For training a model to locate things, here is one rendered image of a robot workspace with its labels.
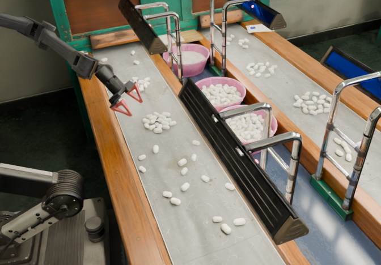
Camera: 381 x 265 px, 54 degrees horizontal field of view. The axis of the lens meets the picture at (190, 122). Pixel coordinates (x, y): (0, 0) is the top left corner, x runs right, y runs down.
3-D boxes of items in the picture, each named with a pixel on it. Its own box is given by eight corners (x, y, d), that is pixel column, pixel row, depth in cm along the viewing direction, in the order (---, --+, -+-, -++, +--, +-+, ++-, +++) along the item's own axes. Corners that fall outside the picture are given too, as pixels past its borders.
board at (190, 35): (151, 50, 219) (151, 47, 218) (144, 40, 230) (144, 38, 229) (203, 39, 227) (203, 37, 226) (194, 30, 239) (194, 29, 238)
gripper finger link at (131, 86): (131, 112, 146) (114, 95, 144) (139, 102, 152) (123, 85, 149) (142, 105, 142) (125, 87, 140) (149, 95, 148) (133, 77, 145)
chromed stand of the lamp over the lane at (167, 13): (151, 103, 189) (140, 18, 162) (141, 85, 204) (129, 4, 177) (186, 95, 194) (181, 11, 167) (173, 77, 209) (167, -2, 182)
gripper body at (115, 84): (111, 104, 140) (97, 89, 138) (123, 90, 148) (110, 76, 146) (121, 97, 136) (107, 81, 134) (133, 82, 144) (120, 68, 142)
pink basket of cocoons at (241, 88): (217, 130, 169) (217, 112, 163) (180, 107, 185) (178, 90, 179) (256, 106, 183) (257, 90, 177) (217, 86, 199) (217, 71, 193)
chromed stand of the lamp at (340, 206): (344, 222, 125) (378, 114, 99) (309, 182, 141) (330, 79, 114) (389, 205, 130) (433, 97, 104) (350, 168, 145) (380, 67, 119)
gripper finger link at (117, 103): (123, 123, 141) (106, 105, 139) (131, 112, 147) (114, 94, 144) (134, 115, 137) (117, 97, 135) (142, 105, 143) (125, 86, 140)
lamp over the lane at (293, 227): (276, 247, 77) (279, 225, 73) (177, 98, 124) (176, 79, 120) (309, 235, 79) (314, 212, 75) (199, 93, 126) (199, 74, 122)
